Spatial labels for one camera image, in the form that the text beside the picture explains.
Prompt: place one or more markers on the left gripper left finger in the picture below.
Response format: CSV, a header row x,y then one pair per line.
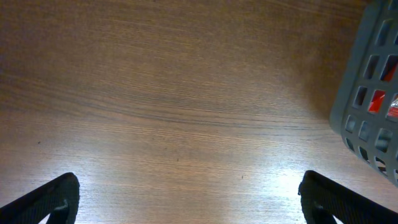
x,y
58,200

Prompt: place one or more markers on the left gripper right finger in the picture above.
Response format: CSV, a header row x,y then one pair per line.
x,y
325,201

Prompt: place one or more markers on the grey plastic shopping basket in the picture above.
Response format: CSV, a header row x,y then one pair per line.
x,y
372,137

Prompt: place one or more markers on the red orange pasta packet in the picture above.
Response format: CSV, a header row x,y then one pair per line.
x,y
378,97

